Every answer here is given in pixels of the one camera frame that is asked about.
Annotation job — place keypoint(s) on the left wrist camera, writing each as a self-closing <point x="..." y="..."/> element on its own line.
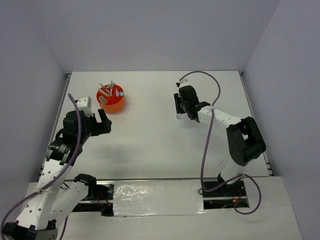
<point x="85" y="104"/>

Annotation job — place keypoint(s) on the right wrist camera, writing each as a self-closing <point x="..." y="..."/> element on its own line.
<point x="181" y="81"/>

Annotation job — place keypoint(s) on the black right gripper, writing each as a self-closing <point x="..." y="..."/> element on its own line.
<point x="178" y="98"/>

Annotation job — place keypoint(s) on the small glue bottle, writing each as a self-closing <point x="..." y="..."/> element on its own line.
<point x="179" y="116"/>

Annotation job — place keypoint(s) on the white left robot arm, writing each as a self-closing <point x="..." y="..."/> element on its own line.
<point x="44" y="212"/>

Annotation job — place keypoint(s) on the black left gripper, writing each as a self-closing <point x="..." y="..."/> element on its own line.
<point x="100" y="127"/>

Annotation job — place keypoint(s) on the purple pink highlighter marker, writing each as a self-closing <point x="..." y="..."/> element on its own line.
<point x="117" y="93"/>

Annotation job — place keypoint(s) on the pink eraser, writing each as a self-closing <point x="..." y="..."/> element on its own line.
<point x="102" y="100"/>

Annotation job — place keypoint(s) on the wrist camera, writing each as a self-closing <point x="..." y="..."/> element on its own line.
<point x="85" y="104"/>
<point x="181" y="81"/>

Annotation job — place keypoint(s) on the silver tape panel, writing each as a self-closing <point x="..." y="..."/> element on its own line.
<point x="157" y="198"/>

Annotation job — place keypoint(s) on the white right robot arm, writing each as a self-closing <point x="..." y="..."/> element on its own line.
<point x="244" y="139"/>

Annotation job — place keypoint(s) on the orange round pen holder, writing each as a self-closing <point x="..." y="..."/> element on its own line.
<point x="114" y="104"/>

